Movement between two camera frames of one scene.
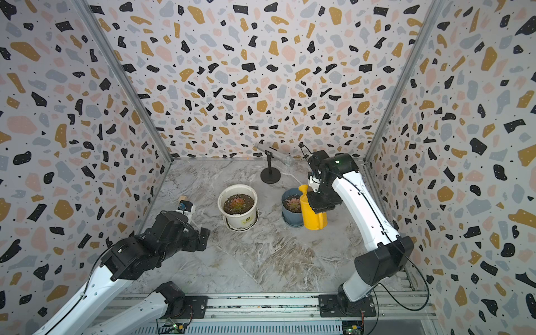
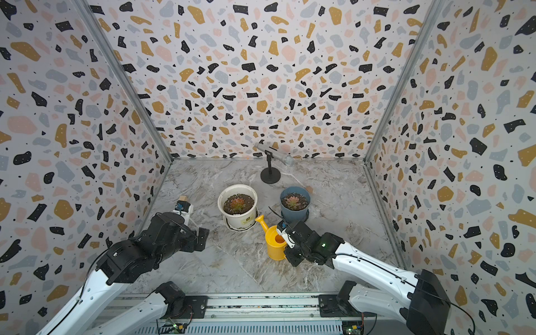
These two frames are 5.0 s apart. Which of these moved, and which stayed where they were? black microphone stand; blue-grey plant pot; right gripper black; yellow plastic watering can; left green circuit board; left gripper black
Moved: yellow plastic watering can; right gripper black
Stayed: left green circuit board; blue-grey plant pot; black microphone stand; left gripper black
